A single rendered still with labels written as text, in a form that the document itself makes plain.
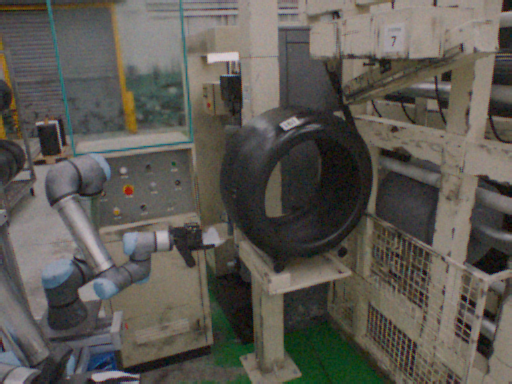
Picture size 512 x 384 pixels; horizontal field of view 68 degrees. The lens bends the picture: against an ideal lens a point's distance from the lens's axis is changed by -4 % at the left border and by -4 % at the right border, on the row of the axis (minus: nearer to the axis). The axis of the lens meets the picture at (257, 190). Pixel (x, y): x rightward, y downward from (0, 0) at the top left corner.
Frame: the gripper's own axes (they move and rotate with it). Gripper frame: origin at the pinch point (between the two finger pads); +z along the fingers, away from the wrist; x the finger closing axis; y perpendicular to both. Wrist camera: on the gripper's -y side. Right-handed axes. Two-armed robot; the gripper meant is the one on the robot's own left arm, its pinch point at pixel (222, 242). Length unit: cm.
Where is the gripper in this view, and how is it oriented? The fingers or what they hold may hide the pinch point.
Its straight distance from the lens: 148.1
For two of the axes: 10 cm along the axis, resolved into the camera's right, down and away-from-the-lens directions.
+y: 0.8, -9.6, -2.8
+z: 9.3, -0.3, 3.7
